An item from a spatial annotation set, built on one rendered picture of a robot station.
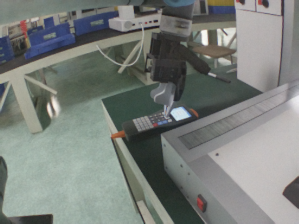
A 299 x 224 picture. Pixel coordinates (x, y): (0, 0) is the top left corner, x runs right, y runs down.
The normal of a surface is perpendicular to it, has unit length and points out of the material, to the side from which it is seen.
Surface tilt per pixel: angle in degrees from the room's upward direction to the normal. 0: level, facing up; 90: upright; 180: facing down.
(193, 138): 0
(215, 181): 0
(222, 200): 0
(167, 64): 90
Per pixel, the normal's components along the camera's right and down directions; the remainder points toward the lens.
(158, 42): 0.30, 0.46
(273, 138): -0.12, -0.85
